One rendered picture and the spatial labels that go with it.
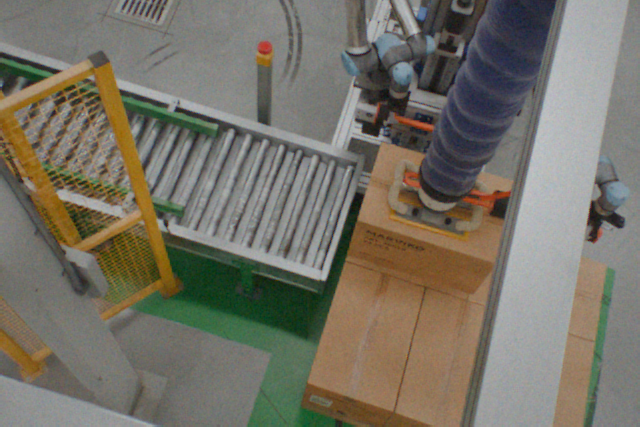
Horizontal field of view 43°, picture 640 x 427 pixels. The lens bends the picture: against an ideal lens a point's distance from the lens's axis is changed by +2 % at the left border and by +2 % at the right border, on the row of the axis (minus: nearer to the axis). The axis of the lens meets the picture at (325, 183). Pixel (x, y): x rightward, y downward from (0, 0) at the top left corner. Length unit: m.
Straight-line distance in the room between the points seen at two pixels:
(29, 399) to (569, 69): 0.93
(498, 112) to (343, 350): 1.53
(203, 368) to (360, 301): 0.94
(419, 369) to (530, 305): 2.57
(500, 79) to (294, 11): 2.90
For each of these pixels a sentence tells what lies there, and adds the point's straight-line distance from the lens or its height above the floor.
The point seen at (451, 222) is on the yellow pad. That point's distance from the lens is 3.36.
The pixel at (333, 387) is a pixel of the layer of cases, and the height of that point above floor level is 0.54.
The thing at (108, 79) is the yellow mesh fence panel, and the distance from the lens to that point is 2.54.
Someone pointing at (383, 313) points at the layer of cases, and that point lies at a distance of 3.78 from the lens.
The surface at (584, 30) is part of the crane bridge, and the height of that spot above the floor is 3.05.
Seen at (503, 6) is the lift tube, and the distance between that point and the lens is 2.28.
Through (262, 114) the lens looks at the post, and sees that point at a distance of 4.24.
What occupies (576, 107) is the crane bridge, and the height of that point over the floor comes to 3.05.
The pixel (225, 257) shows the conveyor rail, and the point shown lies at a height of 0.49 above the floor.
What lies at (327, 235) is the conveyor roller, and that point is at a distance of 3.87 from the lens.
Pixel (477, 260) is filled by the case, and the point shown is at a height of 1.05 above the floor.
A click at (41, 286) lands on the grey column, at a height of 1.91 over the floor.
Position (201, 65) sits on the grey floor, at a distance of 4.98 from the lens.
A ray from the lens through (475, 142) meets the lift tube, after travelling 2.78.
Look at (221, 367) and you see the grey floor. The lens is 4.24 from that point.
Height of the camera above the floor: 4.13
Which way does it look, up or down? 64 degrees down
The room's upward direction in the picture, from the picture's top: 10 degrees clockwise
